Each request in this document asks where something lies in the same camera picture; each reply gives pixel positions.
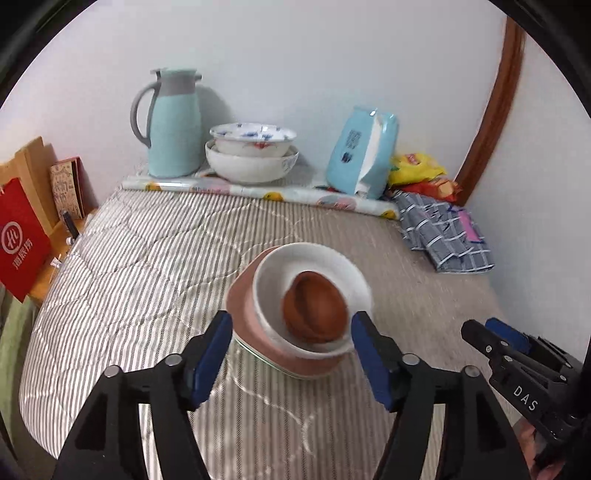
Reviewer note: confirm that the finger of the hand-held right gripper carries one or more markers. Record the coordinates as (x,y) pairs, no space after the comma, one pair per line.
(478,337)
(508,332)

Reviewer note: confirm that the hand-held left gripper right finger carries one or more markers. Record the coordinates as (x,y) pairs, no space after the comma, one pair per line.
(369,360)

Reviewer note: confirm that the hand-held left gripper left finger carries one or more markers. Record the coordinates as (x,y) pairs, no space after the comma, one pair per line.
(210,360)

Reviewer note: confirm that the pale green plate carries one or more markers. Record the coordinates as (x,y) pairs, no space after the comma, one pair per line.
(263,361)

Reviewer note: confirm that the pink plate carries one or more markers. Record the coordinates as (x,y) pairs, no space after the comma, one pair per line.
(240,300)

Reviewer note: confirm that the brown bowl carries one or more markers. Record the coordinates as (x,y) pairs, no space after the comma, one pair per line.
(314,309)

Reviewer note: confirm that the plain white bowl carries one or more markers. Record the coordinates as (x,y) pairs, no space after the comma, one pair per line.
(277,281)

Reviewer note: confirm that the person's right hand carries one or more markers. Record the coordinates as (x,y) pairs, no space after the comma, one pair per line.
(526,443)

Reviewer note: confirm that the grey plaid cloth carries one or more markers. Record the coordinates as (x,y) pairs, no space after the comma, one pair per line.
(438,235)

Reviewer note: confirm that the striped quilt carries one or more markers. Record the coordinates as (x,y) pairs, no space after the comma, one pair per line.
(138,277)

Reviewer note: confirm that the red snack bag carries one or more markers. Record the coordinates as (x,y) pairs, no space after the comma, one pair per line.
(434,189)

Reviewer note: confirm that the fruit print table mat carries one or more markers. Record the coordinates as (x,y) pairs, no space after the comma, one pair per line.
(277,194)

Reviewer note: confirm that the yellow snack bag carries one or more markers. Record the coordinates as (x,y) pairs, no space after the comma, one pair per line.
(415,168)

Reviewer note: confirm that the small black object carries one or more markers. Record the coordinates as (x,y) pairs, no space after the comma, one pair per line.
(70,224)

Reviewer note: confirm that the grey swirl white bowl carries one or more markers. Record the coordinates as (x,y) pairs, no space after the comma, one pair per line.
(249,168)

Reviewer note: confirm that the green cloth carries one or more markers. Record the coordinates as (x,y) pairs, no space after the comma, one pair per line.
(14,346)

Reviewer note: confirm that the blue tissue pack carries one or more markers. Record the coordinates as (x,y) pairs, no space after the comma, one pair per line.
(355,157)

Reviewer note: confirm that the red paper bag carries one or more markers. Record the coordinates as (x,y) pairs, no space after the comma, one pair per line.
(23,240)

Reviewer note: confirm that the floral white bowl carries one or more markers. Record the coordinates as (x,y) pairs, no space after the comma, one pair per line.
(251,138)

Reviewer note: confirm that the patterned dark red box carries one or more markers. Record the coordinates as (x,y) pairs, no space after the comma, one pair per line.
(67,184)

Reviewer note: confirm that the light blue thermos jug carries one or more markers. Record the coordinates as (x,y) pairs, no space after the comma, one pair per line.
(175,134)

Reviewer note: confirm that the brown paper bag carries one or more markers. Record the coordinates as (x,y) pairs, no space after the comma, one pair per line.
(32,161)

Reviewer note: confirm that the brown wooden door frame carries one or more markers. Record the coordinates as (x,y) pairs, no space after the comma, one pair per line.
(498,101)

